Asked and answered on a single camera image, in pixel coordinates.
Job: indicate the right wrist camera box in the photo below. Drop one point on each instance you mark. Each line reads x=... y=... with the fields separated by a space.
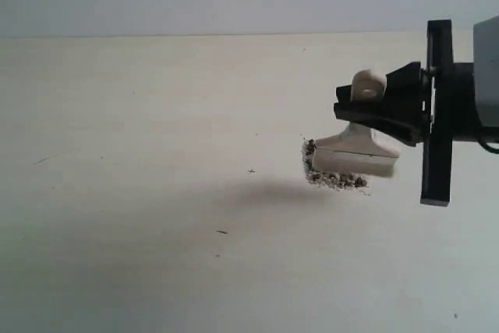
x=486 y=69

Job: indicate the scattered rice and brown pellets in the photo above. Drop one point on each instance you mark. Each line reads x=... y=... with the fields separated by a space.
x=331 y=180

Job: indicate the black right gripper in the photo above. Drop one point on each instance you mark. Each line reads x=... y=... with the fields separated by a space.
x=452 y=109

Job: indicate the white paint brush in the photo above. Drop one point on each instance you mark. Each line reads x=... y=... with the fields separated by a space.
x=356 y=149

